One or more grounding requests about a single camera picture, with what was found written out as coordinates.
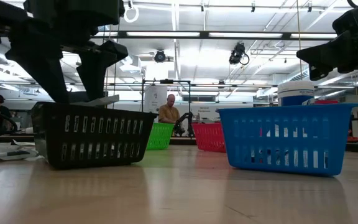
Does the disinfectant wipes canister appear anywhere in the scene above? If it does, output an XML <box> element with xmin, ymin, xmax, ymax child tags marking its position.
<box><xmin>277</xmin><ymin>80</ymin><xmax>316</xmax><ymax>106</ymax></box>

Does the black aluminium table frame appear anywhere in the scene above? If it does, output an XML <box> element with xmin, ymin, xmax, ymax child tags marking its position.
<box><xmin>0</xmin><ymin>29</ymin><xmax>358</xmax><ymax>155</ymax></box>

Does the red plastic basket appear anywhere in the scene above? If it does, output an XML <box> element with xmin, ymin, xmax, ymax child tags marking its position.
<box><xmin>192</xmin><ymin>122</ymin><xmax>227</xmax><ymax>153</ymax></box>

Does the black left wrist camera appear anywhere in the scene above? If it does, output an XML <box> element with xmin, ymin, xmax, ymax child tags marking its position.
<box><xmin>23</xmin><ymin>0</ymin><xmax>126</xmax><ymax>26</ymax></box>

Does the black plastic basket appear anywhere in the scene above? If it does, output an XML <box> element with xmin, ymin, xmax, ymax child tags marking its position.
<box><xmin>29</xmin><ymin>101</ymin><xmax>158</xmax><ymax>170</ymax></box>

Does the white poster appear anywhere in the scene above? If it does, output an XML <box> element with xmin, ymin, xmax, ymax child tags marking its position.
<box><xmin>144</xmin><ymin>85</ymin><xmax>168</xmax><ymax>114</ymax></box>

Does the green plastic basket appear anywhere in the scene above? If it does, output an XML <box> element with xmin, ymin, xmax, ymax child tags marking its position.
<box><xmin>145</xmin><ymin>122</ymin><xmax>176</xmax><ymax>151</ymax></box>

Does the background black rig frame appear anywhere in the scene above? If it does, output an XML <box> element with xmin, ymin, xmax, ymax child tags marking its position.
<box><xmin>140</xmin><ymin>78</ymin><xmax>192</xmax><ymax>125</ymax></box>

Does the white cable ring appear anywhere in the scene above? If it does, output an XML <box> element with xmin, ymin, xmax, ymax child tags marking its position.
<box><xmin>123</xmin><ymin>5</ymin><xmax>140</xmax><ymax>24</ymax></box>

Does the red storage bin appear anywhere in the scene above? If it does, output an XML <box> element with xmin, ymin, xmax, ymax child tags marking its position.
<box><xmin>314</xmin><ymin>98</ymin><xmax>341</xmax><ymax>105</ymax></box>

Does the blue plastic basket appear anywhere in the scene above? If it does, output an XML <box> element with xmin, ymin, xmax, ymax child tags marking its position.
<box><xmin>216</xmin><ymin>103</ymin><xmax>358</xmax><ymax>177</ymax></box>

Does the black overhead camera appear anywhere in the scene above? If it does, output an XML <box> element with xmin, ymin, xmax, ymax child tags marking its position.
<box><xmin>228</xmin><ymin>42</ymin><xmax>250</xmax><ymax>65</ymax></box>
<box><xmin>153</xmin><ymin>49</ymin><xmax>167</xmax><ymax>63</ymax></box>

